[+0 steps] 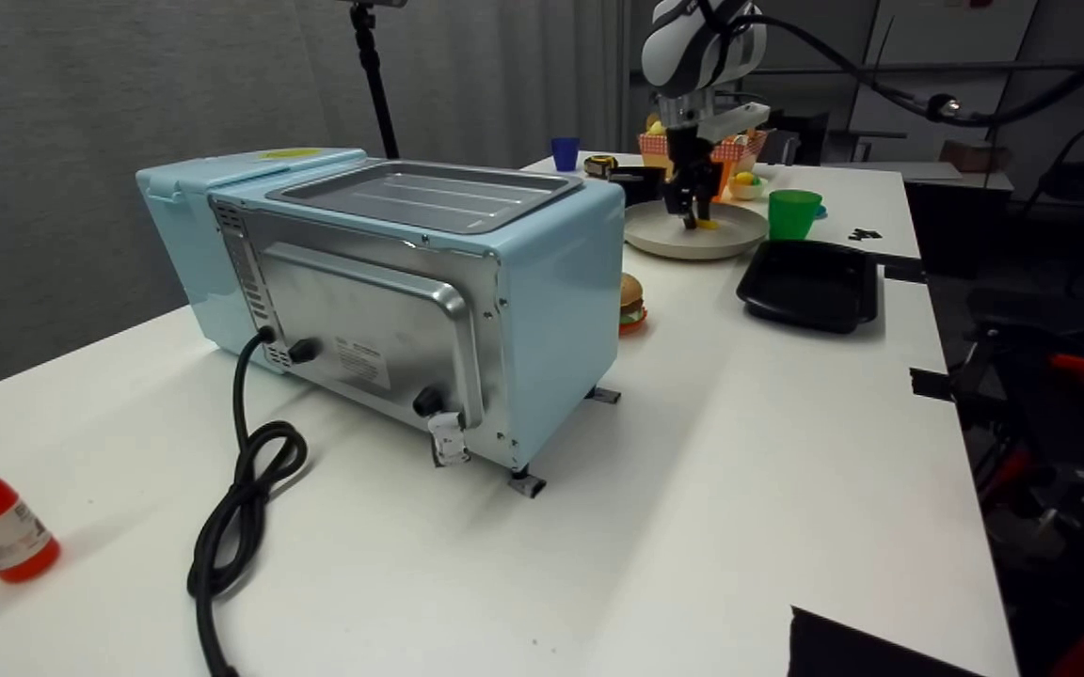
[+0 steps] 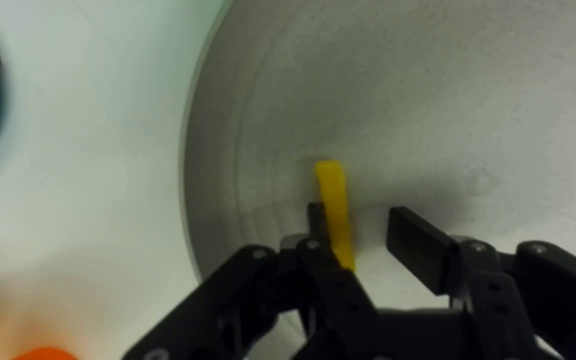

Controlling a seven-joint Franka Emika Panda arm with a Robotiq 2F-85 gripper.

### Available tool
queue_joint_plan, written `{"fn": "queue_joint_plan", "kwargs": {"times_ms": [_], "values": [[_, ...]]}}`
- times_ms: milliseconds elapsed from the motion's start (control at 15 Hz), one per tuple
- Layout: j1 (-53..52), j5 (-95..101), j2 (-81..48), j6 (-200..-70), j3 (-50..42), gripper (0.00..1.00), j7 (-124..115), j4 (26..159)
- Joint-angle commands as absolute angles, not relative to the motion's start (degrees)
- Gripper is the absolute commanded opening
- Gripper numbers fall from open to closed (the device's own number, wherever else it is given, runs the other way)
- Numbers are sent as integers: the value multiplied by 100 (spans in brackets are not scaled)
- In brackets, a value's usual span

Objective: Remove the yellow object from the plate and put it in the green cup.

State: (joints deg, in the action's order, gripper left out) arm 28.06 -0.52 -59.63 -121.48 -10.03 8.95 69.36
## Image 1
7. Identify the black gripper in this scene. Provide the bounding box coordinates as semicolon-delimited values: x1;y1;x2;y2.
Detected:
662;118;731;233

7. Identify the beige round plate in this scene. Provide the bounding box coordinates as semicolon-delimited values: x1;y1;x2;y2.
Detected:
623;195;777;266

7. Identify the orange plastic cup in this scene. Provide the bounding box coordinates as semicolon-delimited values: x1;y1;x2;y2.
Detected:
707;132;747;208

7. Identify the green plastic cup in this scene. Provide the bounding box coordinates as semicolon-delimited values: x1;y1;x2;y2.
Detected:
765;184;832;246

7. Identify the blue plastic cup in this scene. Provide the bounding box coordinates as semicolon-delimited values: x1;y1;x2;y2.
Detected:
545;132;586;177

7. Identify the green yellow toy fruit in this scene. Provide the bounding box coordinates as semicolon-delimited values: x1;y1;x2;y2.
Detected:
731;167;773;208

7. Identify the toy burger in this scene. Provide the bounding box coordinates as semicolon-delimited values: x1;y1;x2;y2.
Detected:
617;271;657;343

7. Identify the black ribbed tray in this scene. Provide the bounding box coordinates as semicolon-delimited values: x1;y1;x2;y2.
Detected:
733;233;886;340

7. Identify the L-shaped black tape strip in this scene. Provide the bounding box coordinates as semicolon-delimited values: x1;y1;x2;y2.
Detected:
876;254;929;287

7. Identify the small brown box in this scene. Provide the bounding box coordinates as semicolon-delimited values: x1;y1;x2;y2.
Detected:
938;137;1014;177

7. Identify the short black tape strip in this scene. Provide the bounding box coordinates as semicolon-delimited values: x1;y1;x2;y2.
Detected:
909;366;960;406

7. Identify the light blue toaster oven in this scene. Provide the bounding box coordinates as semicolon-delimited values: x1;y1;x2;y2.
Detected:
131;144;633;501

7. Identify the black tripod stand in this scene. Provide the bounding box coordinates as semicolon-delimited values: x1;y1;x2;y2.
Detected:
343;0;408;167

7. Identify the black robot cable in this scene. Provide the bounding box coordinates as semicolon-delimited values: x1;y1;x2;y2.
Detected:
743;2;1084;132

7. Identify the black toaster power cord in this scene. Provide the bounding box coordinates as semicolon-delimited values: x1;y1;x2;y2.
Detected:
185;325;317;677

